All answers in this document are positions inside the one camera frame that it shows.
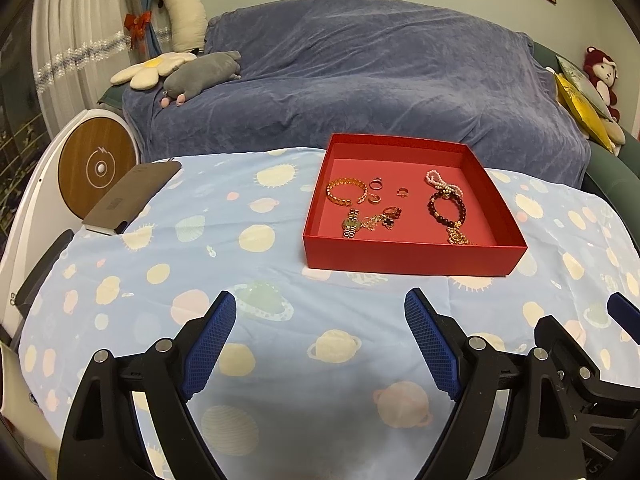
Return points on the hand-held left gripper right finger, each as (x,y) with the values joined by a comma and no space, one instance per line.
(432,345)

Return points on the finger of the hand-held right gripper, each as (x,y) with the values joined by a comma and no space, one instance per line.
(575,360)
(625,315)

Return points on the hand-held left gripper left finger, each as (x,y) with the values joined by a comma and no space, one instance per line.
(210,345)

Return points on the red cardboard box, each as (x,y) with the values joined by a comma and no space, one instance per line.
(400,260)

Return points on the gold jewellery cluster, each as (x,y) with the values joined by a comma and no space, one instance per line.
(457,237)

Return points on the gold watch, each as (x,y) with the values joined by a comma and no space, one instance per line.
(351,222)

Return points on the rose gold hoop earring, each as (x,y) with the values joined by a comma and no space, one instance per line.
(375,198)

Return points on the blue planet print cloth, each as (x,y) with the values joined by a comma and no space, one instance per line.
(200,260)

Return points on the brown flat case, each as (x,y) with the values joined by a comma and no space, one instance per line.
(135,195)

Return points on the yellow cushion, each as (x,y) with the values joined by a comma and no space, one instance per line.
(582,105)

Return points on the white round wooden device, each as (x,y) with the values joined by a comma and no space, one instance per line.
(30,200)

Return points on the wooden charging disc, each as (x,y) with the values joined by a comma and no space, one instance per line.
(80,150)

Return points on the red monkey plush toy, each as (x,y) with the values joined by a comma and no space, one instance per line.
(602,75)

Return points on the grey plush toy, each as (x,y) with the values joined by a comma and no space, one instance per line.
(205,72)

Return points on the flower shaped cushion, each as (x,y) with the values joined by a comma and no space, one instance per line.
(145,72)

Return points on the blue covered sofa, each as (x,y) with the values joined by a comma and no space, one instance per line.
(375,60)

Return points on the red bow curtain tie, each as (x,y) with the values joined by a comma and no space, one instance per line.
(136,22)

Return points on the white plush toy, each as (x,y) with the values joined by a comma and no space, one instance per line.
(185,10)

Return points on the white sheer curtain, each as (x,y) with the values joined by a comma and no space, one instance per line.
(75,35)

